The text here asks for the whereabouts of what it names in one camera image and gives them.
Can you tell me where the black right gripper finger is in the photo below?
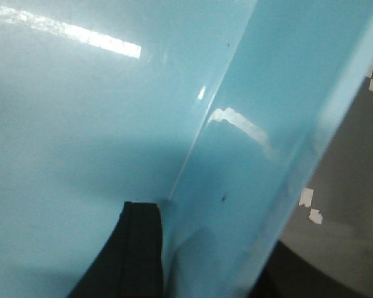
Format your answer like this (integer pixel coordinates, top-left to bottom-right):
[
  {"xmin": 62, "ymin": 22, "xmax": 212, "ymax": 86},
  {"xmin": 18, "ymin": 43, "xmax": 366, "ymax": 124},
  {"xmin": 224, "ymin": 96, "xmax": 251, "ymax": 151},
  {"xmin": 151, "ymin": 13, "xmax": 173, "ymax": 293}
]
[{"xmin": 68, "ymin": 202, "xmax": 164, "ymax": 297}]

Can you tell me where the light blue plastic box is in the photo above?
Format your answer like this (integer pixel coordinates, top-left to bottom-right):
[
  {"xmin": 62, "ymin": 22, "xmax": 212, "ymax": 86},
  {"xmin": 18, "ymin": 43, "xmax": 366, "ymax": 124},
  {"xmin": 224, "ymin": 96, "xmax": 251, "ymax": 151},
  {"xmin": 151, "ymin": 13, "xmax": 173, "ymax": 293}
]
[{"xmin": 0, "ymin": 1, "xmax": 373, "ymax": 297}]

